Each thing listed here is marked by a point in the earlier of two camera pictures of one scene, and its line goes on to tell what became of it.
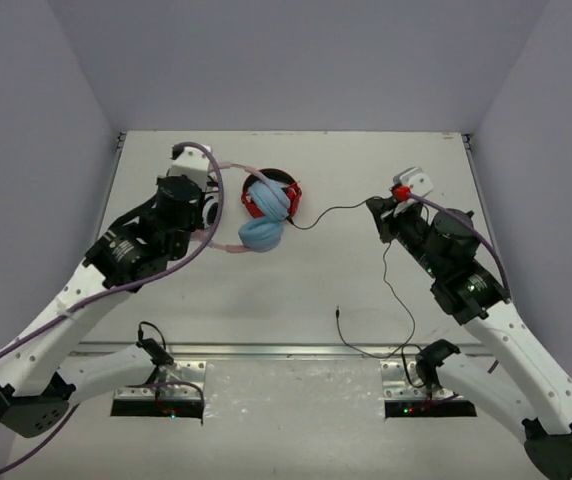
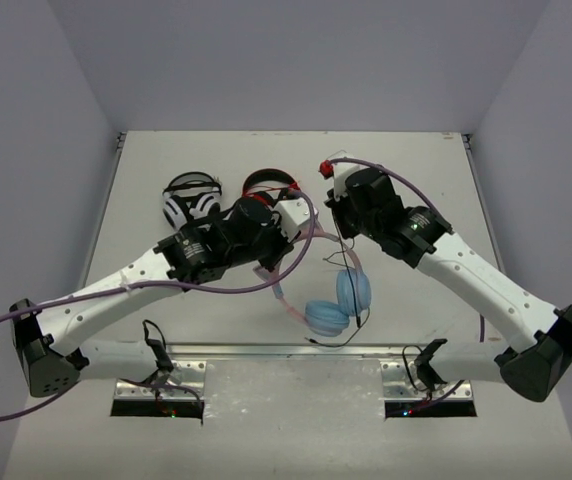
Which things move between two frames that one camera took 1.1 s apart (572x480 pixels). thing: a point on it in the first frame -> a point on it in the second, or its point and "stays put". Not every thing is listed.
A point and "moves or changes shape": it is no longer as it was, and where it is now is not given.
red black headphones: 277,175 stays put
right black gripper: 379,208 -> 338,206
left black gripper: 208,211 -> 276,252
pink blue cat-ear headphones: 262,232 moves or changes shape
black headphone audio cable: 385,282 -> 348,266
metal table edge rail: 296,350 stays put
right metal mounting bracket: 396,385 stays put
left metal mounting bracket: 181,380 stays put
